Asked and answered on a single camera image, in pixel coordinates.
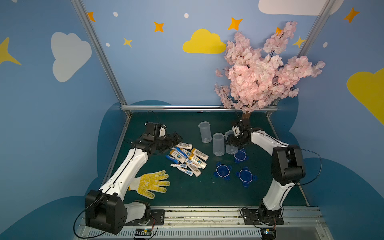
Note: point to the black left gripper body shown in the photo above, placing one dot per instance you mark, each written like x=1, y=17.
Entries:
x=169, y=141

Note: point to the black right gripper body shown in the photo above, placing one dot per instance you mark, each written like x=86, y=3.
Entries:
x=235, y=140

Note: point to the clear blue-lid container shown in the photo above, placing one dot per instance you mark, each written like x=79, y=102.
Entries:
x=205, y=130
x=218, y=144
x=230, y=149

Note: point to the blue container lid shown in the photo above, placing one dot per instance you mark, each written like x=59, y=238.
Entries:
x=246, y=177
x=241, y=156
x=223, y=171

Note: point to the blue travel toothbrush case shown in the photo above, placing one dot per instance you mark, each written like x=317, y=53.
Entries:
x=175, y=161

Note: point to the white orange-cap lotion bottle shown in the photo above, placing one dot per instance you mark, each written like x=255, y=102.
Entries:
x=185, y=146

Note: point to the small white toothpaste tube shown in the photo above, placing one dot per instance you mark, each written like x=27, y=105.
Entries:
x=186, y=171

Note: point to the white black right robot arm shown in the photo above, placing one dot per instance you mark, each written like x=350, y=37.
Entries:
x=287, y=169

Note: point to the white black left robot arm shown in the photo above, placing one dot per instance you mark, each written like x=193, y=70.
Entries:
x=105, y=209

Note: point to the yellow white work glove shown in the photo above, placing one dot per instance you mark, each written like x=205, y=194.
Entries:
x=149, y=184

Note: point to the pink artificial blossom tree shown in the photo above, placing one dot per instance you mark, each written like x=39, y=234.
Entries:
x=259, y=76

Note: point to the left small circuit board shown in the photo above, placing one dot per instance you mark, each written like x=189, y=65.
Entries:
x=145, y=233

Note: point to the small circuit board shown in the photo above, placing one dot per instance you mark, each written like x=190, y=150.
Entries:
x=268, y=234
x=145, y=233

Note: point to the right small circuit board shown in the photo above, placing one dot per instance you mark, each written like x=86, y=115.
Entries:
x=268, y=234

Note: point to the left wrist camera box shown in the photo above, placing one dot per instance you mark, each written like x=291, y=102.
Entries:
x=154, y=131

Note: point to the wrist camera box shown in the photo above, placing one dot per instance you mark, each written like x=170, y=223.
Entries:
x=154, y=131
x=241, y=127

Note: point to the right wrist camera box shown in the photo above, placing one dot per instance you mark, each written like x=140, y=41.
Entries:
x=241, y=127

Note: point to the horizontal aluminium back rail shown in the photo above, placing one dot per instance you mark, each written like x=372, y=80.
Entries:
x=176, y=108

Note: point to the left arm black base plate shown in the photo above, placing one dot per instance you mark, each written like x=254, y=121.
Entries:
x=153, y=217

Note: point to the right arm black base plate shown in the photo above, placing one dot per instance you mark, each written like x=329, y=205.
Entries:
x=249, y=217

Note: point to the front aluminium rail frame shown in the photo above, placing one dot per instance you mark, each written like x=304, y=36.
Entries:
x=217, y=223

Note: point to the right aluminium corner post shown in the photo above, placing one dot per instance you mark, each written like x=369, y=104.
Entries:
x=320, y=11

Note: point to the aluminium corner post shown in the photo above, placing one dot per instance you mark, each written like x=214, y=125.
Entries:
x=88, y=26
x=320, y=11

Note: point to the left aluminium corner post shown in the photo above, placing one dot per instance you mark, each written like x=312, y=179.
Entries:
x=88, y=26

